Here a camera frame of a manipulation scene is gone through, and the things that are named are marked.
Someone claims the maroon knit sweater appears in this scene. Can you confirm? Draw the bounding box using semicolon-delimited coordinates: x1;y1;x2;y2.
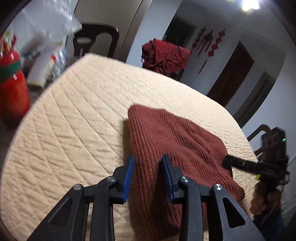
128;104;245;240

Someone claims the person's right hand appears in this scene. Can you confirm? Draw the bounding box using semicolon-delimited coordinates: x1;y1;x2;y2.
250;182;281;215

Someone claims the black chair at right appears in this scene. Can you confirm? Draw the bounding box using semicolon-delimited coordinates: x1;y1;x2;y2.
247;124;271;162

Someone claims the cream quilted table cover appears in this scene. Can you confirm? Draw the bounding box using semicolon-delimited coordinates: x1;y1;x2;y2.
1;54;256;240

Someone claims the red plaid shirt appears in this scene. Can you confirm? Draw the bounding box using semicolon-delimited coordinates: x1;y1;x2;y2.
142;39;192;76

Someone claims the dark wooden door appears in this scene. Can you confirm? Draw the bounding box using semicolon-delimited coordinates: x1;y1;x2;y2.
207;41;254;107

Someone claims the red reindeer thermos bottle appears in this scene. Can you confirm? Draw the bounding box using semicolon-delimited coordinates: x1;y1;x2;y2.
1;31;30;128

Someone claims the black chair behind table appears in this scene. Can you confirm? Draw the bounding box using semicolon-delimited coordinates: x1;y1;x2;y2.
72;24;119;58

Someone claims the red Chinese knot decoration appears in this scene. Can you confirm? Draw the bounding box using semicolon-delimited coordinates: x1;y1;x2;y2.
192;26;226;74

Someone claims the clear plastic bag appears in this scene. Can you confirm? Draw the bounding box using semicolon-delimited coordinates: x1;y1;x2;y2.
28;0;83;45

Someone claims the ceiling lamp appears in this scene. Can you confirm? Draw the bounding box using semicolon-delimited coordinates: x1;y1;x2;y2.
241;0;260;11

